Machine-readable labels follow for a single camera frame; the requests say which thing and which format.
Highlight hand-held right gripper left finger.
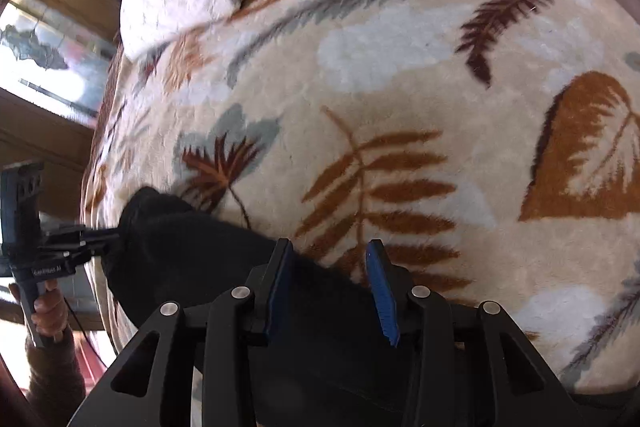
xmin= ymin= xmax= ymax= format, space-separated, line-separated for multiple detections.
xmin=67 ymin=238 xmax=296 ymax=427

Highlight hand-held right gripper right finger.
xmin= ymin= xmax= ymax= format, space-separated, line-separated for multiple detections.
xmin=365 ymin=238 xmax=583 ymax=427

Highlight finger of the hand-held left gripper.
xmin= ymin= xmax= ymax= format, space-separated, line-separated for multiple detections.
xmin=75 ymin=241 xmax=123 ymax=261
xmin=75 ymin=225 xmax=122 ymax=242

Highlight black pants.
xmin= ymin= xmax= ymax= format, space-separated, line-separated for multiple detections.
xmin=102 ymin=186 xmax=481 ymax=427

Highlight person's left forearm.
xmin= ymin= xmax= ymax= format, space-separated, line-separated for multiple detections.
xmin=24 ymin=339 xmax=90 ymax=427

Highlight person's left hand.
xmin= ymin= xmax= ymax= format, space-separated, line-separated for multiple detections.
xmin=30 ymin=284 xmax=71 ymax=349

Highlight brown patterned bedspread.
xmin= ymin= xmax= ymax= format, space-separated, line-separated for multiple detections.
xmin=80 ymin=39 xmax=126 ymax=233

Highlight patterned glass window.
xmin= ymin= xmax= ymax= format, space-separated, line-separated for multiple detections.
xmin=0 ymin=0 xmax=120 ymax=120

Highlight leaf print fleece blanket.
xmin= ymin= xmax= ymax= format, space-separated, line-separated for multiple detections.
xmin=80 ymin=0 xmax=640 ymax=395

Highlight wooden window frame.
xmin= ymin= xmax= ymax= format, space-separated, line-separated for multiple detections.
xmin=0 ymin=0 xmax=126 ymax=223

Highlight black cable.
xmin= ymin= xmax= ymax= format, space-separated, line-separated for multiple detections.
xmin=64 ymin=299 xmax=110 ymax=370

